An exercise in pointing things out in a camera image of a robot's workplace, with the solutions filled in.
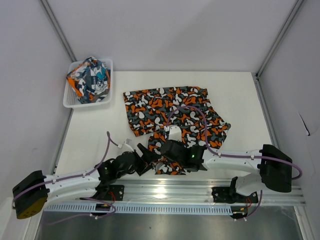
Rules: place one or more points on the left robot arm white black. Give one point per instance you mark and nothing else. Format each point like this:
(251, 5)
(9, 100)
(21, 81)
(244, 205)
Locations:
(37, 191)

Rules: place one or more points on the white slotted cable duct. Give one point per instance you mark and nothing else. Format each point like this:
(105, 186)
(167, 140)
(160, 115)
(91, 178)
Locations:
(139, 208)

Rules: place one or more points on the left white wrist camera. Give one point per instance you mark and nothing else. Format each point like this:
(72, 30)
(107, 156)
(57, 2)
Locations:
(126, 144)

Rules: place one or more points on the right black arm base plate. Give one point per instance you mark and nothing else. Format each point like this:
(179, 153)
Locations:
(228, 194)

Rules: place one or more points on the aluminium frame post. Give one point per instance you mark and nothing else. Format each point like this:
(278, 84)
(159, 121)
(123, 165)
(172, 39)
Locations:
(286, 26)
(57, 29)

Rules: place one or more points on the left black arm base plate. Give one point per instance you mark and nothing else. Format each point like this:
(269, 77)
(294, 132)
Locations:
(111, 193)

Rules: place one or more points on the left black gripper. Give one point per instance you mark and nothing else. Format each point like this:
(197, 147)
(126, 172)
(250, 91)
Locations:
(140, 162)

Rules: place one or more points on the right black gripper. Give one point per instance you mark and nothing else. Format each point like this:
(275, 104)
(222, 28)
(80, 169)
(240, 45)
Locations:
(163, 152)

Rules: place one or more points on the right aluminium frame post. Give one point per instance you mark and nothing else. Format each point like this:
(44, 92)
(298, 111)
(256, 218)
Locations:
(286, 26)

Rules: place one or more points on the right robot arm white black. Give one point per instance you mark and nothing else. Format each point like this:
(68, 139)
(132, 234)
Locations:
(267, 168)

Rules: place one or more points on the white plastic basket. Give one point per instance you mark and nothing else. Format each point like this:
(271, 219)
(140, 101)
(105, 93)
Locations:
(70, 98)

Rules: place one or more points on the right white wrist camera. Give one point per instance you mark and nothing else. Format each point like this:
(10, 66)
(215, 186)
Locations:
(175, 133)

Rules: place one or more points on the blue orange patterned shorts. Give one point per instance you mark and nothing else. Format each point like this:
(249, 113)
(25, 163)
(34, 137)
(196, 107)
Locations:
(91, 81)

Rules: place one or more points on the aluminium mounting rail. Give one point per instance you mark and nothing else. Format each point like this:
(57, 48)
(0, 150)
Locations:
(180, 191)

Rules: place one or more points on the left aluminium frame post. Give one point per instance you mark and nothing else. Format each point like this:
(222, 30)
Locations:
(57, 29)

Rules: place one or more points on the orange black camo shorts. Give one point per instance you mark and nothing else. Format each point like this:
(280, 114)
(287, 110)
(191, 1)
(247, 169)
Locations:
(151, 111)

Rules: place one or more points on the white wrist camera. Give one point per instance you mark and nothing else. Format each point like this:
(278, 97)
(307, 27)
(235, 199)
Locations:
(126, 144)
(175, 133)

